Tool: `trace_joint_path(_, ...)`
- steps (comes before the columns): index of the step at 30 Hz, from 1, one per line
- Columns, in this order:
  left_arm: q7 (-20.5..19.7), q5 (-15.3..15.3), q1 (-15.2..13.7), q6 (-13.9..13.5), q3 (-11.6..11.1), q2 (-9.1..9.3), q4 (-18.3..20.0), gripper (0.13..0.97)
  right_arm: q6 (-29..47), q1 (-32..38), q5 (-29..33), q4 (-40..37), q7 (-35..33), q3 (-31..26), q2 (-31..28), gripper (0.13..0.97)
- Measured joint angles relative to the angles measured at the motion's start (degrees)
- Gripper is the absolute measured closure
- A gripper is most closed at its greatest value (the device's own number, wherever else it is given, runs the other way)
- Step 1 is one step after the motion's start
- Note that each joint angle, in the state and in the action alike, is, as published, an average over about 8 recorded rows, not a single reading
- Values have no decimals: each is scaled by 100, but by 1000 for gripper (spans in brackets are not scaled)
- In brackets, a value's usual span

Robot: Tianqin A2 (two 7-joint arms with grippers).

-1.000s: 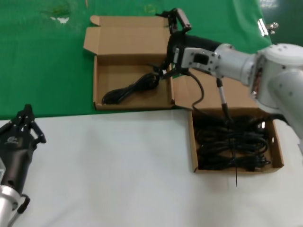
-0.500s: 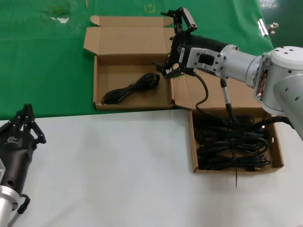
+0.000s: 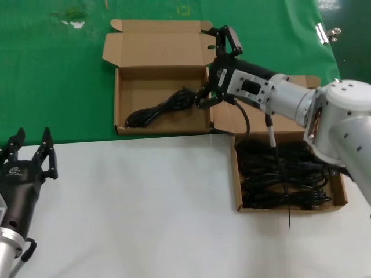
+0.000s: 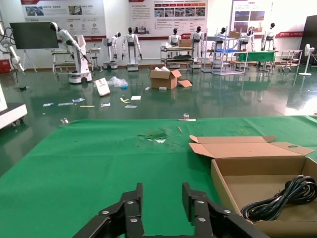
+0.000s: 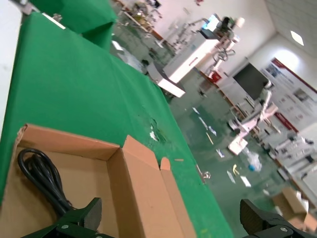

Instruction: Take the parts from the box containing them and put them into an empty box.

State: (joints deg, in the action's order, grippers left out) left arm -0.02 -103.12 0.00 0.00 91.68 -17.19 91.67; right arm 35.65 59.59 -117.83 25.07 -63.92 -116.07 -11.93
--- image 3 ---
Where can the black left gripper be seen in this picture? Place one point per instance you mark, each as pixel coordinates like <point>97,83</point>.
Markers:
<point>20,188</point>

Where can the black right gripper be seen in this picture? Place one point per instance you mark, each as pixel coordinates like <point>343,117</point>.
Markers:
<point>223,65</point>

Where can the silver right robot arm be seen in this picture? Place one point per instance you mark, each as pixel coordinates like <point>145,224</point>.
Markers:
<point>342,116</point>

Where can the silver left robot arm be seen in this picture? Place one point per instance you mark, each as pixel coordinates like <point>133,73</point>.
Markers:
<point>7,249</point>

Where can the cardboard box with open lid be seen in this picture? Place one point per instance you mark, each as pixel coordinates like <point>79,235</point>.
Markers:
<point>258,121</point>
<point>162,58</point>

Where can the green table cloth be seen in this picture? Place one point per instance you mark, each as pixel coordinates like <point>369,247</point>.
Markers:
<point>58,87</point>

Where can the silver binder clip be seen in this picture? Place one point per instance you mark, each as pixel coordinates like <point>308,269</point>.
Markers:
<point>321,33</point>

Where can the small wooden stick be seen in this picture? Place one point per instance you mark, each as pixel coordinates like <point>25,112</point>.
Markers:
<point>106,4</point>

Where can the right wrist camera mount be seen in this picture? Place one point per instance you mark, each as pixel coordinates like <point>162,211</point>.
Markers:
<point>237,82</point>

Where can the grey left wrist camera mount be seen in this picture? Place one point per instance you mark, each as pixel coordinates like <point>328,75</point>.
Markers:
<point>2,205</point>

